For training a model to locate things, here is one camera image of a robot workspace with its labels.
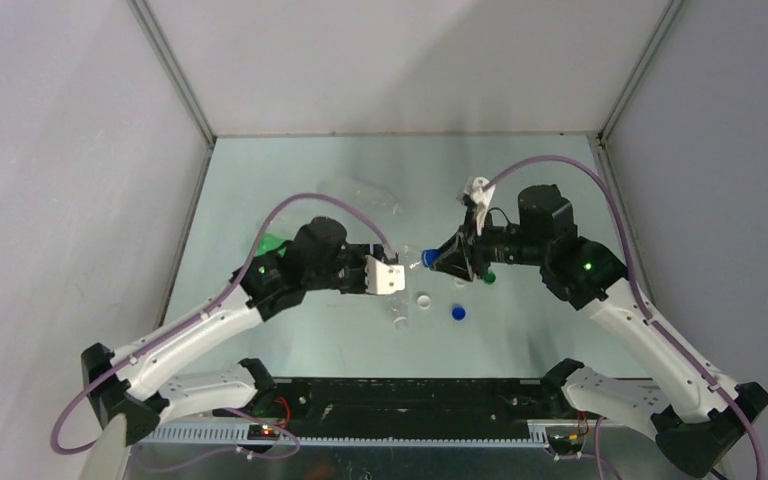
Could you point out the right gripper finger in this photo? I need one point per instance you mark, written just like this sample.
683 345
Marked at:
457 245
455 264

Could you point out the right circuit board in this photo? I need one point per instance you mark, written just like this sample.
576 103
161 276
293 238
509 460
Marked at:
566 445

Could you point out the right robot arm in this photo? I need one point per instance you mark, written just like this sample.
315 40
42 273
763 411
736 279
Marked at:
693 412

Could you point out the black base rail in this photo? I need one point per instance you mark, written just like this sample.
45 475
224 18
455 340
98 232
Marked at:
412 409

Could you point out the green plastic bottle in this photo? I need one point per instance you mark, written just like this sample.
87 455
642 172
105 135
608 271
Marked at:
272 243

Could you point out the circuit board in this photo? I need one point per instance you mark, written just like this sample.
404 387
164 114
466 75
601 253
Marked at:
566 445
262 432

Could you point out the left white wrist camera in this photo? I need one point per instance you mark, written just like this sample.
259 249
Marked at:
383 279

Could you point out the clear bottle centre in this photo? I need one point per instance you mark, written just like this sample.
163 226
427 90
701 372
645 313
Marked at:
398 305

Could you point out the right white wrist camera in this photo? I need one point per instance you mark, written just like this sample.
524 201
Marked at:
476 196

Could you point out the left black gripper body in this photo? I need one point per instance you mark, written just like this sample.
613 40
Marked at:
351 277

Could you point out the left circuit board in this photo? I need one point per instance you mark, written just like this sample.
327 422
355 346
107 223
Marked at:
262 432

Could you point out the Pepsi label clear bottle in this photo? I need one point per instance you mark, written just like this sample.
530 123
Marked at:
411 258

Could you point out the clear bottle far back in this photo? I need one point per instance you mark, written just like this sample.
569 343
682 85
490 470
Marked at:
362 195

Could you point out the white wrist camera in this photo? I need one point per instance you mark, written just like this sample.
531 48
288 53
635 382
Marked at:
476 196
383 279

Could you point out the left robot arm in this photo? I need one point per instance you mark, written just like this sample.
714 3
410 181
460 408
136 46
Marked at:
143 381

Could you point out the blue cap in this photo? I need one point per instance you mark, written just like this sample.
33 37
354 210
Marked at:
458 312
429 256

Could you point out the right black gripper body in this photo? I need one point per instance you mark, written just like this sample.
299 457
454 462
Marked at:
496 245

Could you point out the white cap near centre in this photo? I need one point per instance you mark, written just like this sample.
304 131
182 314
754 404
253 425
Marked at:
423 301

